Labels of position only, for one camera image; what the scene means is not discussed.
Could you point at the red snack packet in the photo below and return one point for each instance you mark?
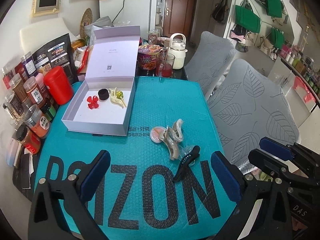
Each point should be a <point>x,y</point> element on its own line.
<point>83,60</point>

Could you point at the yellow-green flower hair pin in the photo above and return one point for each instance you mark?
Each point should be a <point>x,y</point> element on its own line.
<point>119,93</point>

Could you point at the round woven mat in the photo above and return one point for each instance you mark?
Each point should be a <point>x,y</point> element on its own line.
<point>86,22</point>

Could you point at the beige translucent claw clip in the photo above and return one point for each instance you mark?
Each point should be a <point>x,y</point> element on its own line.
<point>173,140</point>

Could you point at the white mini fridge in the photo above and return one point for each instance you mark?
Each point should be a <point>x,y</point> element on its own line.
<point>140,10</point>

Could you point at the green tote bag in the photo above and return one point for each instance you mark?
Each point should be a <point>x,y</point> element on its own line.
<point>247,20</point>

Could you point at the black banana hair clip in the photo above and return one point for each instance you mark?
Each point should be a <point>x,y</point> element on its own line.
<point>186,163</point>

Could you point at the black snack pouch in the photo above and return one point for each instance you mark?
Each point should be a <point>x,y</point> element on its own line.
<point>57,52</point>

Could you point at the beige mug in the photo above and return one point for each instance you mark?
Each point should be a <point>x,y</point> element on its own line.
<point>163,42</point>

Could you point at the cream hair clip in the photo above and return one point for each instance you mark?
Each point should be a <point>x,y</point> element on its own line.
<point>116,101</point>

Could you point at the white gift box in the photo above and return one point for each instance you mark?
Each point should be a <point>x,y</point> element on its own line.
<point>107,62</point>

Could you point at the clear plastic hair clip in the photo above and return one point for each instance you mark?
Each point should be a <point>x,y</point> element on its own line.
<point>186,150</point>

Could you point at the grey leaf-pattern chair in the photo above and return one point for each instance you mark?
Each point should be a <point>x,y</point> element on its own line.
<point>210,57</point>
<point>250,105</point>

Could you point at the black phone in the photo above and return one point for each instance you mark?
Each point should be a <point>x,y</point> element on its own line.
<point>25,171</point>

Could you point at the dark hanging handbag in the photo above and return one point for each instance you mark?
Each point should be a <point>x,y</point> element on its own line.
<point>220,10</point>

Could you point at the glass of red drink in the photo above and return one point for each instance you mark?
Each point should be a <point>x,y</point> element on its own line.
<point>166,70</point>

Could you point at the teal printed bubble mailer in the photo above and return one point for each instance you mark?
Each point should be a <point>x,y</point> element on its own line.
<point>162,100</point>

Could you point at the pink round compact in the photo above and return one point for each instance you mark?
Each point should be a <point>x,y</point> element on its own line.
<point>157,135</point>

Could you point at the white foam board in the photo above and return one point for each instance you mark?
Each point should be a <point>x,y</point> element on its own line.
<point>42,33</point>

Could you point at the row of cosmetic bottles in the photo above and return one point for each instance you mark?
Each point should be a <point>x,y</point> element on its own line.
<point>300,62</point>

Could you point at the grey plastic bag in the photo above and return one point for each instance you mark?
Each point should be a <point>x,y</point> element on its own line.
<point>98,23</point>

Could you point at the brown door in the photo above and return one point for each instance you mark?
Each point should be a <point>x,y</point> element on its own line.
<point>180,10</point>

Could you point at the group of clear spice jars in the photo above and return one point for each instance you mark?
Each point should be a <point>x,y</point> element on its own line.
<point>27,97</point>

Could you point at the white thermos jug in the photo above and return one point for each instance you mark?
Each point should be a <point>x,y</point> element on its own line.
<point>178,55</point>

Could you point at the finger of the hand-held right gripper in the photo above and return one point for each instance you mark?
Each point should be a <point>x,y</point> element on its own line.
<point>277,147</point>
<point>265,161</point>

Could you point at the red plastic canister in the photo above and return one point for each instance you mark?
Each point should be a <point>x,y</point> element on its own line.
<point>58,85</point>

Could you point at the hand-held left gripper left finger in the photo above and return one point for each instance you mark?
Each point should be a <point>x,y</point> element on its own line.
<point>96,175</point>

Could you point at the pink bottle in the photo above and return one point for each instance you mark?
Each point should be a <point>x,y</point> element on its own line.
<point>41,80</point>

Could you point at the beige wall intercom panel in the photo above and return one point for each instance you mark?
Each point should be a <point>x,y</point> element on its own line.
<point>46,2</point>

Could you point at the red flower hair clip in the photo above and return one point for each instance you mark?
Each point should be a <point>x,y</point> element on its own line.
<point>92,102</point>

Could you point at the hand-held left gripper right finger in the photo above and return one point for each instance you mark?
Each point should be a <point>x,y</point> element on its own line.
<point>225,177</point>

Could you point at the instant noodle cup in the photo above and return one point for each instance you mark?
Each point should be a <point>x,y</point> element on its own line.
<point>147,57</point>

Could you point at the white pink card box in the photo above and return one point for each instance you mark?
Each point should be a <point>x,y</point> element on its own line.
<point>13,152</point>

